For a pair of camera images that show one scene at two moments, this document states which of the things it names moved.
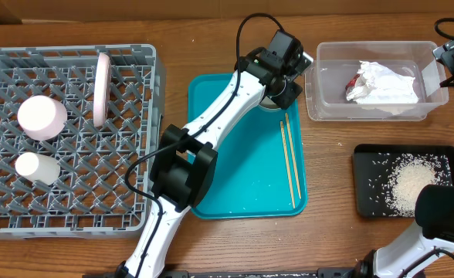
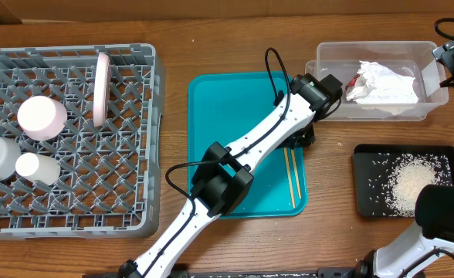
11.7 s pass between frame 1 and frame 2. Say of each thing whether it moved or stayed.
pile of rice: stayed
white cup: stayed
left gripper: moved
